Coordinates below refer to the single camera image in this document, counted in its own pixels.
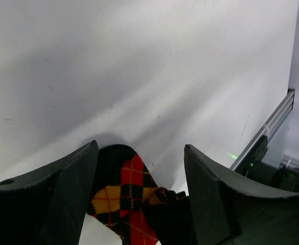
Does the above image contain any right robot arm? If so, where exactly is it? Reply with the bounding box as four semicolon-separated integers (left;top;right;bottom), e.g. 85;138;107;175
242;161;299;192

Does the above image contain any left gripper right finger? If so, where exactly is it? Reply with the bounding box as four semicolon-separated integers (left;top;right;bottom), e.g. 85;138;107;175
184;144;299;244

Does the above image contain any black orange argyle sock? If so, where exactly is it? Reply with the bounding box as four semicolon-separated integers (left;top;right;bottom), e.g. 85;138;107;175
86;144;185;244

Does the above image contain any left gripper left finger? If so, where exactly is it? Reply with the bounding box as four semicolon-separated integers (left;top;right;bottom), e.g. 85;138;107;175
0;141;99;244

